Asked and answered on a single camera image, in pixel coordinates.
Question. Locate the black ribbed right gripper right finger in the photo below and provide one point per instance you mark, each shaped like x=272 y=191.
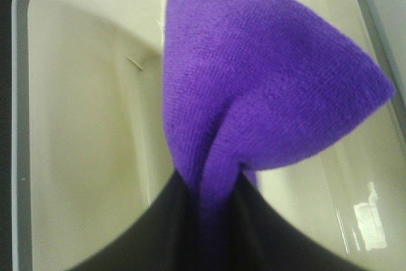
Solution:
x=263 y=240

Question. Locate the white plastic tray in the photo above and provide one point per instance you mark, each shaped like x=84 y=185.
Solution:
x=89 y=153

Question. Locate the purple microfiber towel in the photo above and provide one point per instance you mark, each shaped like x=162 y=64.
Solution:
x=250 y=85

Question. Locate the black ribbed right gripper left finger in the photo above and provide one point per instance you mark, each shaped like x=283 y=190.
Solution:
x=163 y=238

